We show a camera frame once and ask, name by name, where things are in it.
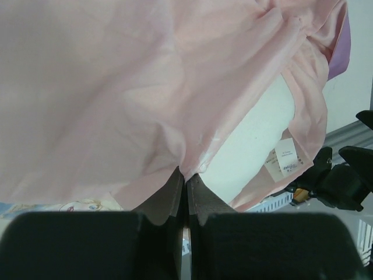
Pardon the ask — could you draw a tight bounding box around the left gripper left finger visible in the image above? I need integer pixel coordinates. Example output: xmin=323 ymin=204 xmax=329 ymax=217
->
xmin=128 ymin=167 xmax=184 ymax=226

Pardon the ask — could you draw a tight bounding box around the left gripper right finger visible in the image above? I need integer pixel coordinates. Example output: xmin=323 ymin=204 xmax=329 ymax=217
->
xmin=186 ymin=174 xmax=236 ymax=226

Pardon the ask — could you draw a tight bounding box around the pink Journey pillow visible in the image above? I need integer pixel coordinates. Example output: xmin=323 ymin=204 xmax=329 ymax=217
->
xmin=1 ymin=1 xmax=348 ymax=211

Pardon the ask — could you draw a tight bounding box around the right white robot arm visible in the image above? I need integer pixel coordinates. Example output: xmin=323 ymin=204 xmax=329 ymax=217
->
xmin=286 ymin=110 xmax=372 ymax=212

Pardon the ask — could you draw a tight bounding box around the white pillow care label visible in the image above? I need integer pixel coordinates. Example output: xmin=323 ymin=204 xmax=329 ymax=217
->
xmin=264 ymin=138 xmax=303 ymax=182

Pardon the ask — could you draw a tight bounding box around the white slotted cable duct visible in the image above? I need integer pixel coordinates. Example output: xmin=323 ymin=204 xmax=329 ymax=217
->
xmin=246 ymin=188 xmax=310 ymax=213

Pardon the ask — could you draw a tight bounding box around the aluminium mounting rail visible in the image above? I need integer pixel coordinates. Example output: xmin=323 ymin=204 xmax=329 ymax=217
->
xmin=324 ymin=121 xmax=372 ymax=151

